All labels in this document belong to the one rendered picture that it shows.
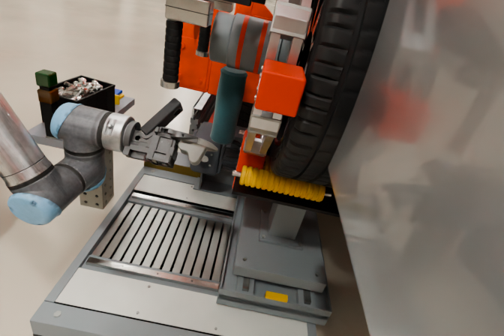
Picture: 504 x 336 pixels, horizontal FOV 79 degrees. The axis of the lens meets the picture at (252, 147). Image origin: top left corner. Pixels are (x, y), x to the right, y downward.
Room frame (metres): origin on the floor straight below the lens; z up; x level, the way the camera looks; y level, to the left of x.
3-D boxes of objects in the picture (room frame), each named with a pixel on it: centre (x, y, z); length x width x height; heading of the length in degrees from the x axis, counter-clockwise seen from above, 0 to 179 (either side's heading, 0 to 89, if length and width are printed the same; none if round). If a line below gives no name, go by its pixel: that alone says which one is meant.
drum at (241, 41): (0.85, 0.07, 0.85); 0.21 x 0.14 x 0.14; 92
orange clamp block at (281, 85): (0.54, -0.02, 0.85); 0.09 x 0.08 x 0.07; 2
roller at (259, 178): (0.74, -0.11, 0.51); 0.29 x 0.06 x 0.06; 92
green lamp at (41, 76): (0.78, 0.62, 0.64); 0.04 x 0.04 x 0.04; 2
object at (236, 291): (0.86, -0.18, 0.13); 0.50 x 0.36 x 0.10; 2
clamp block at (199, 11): (0.68, 0.19, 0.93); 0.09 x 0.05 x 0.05; 92
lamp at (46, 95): (0.78, 0.62, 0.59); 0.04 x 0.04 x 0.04; 2
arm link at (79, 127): (0.61, 0.40, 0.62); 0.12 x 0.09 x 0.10; 92
